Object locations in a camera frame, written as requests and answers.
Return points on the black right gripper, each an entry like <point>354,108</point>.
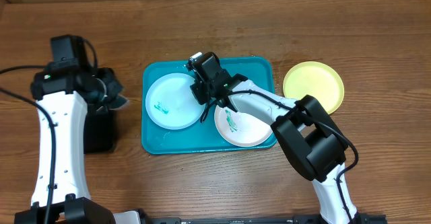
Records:
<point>203,93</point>

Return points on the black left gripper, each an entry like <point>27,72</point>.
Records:
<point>114,87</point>

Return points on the brown bow-shaped sponge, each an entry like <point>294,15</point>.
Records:
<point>118,103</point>

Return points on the light blue plate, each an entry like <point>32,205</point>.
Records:
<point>170,103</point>

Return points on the white plate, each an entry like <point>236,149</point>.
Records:
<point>240,129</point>

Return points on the yellow-green plate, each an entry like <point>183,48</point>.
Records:
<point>315,79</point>

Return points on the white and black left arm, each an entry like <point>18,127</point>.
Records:
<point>72,104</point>

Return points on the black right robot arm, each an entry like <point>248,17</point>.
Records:
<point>310,140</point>

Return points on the black plastic tray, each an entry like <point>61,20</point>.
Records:
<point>99,132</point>

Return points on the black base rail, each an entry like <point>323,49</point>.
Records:
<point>298,219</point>

